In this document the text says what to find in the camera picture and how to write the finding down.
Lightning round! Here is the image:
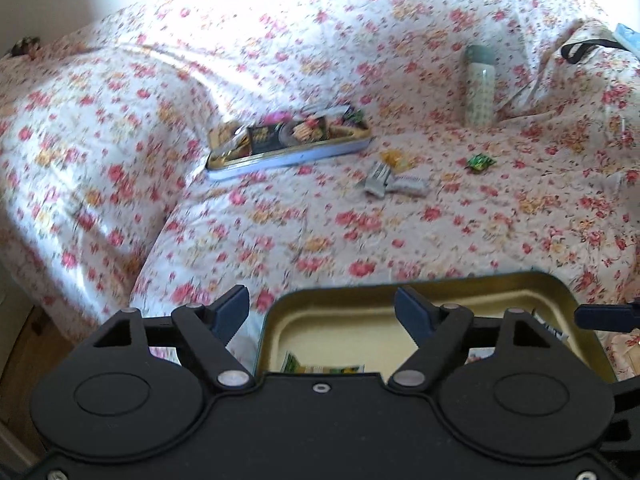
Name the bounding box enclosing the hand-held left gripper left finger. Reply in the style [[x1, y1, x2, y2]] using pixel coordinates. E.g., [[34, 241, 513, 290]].
[[92, 285, 253, 393]]

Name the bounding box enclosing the black strap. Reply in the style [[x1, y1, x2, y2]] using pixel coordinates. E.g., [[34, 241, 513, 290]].
[[560, 41, 631, 65]]

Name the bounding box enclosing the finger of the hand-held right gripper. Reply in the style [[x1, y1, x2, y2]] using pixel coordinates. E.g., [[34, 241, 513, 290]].
[[574, 297, 640, 333], [600, 377, 640, 456]]

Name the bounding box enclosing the black cracker box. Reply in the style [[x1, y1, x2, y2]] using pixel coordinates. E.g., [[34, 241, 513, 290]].
[[249, 116, 331, 153]]

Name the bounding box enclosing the green yellow snack packet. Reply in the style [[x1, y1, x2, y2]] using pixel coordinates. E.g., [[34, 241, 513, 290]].
[[280, 351, 366, 375]]

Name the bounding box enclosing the blue-rimmed metal tin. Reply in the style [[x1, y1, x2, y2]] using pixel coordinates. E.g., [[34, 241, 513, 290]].
[[206, 102, 373, 183]]

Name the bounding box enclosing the beige snack packet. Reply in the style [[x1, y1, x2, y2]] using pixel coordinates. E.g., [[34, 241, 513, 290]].
[[210, 122, 251, 158]]

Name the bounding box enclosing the gold wrapped candy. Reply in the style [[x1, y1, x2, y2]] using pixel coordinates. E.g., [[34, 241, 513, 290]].
[[380, 149, 416, 171]]

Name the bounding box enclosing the grey snack packet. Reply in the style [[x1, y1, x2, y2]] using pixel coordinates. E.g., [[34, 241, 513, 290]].
[[357, 162, 396, 198], [390, 172, 431, 197]]

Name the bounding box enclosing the small dark object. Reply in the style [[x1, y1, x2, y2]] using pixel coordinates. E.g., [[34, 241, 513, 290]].
[[10, 36, 43, 60]]

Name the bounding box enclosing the light blue packet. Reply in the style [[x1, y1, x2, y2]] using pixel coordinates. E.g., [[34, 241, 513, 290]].
[[615, 22, 640, 53]]

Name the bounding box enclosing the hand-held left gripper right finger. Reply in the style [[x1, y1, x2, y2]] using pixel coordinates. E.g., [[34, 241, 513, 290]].
[[389, 286, 566, 393]]

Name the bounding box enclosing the patterned bottle with green lid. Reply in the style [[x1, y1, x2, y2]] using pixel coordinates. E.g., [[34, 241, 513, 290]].
[[465, 44, 497, 128]]

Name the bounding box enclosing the floral bedsheet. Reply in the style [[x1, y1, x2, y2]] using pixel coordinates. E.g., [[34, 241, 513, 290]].
[[0, 0, 640, 381]]

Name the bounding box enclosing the gold-lined metal tin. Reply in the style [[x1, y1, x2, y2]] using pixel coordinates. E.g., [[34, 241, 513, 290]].
[[255, 271, 618, 383]]

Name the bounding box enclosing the white black snack packet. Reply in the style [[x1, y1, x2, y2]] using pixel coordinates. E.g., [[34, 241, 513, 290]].
[[532, 310, 568, 346]]

